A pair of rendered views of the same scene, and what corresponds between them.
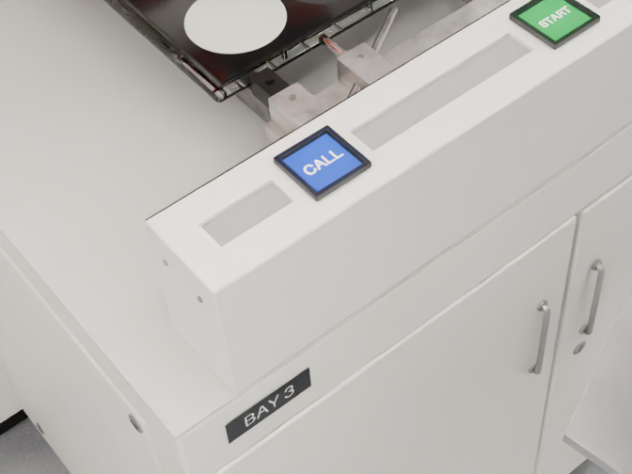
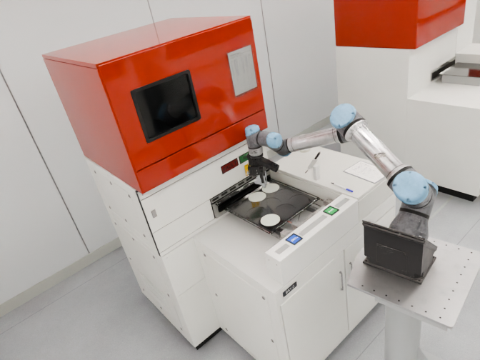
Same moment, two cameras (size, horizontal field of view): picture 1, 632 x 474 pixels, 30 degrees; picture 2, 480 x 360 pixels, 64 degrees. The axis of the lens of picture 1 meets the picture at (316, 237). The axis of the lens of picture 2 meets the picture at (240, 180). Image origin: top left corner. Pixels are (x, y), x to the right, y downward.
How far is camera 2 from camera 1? 0.83 m
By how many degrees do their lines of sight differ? 20
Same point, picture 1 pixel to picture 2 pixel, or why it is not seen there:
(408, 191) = (310, 243)
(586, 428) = (351, 282)
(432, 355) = (319, 281)
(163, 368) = (268, 283)
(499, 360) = (333, 286)
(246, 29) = (273, 221)
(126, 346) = (261, 280)
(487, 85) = (321, 223)
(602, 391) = (353, 276)
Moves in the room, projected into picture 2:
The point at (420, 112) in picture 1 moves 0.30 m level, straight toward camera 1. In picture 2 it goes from (309, 229) to (319, 276)
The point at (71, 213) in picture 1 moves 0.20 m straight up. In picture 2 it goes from (244, 259) to (236, 226)
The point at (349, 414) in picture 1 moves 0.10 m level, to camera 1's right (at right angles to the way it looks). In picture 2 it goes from (304, 294) to (325, 290)
